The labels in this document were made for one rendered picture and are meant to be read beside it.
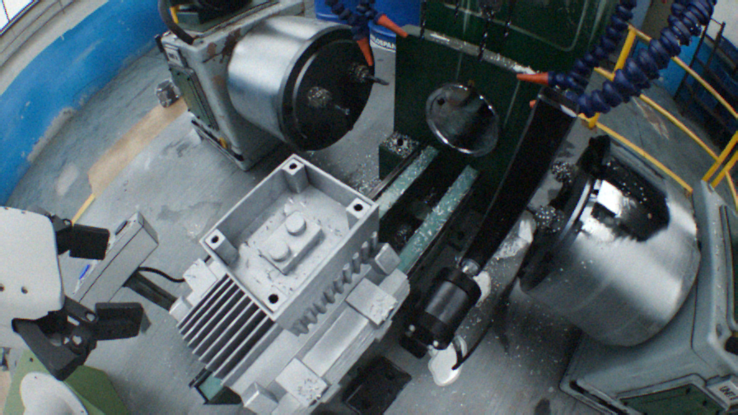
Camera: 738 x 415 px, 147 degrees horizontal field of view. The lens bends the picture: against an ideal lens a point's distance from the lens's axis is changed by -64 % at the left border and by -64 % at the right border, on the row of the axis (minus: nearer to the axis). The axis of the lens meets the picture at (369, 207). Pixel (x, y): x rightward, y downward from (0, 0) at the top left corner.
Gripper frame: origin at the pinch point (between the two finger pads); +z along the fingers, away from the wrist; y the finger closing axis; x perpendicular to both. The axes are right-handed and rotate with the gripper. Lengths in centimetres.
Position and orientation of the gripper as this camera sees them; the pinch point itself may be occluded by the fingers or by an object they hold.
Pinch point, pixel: (110, 278)
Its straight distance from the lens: 26.6
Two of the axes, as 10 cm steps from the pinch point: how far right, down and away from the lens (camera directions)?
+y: 7.8, 5.0, -3.7
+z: 3.4, 1.6, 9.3
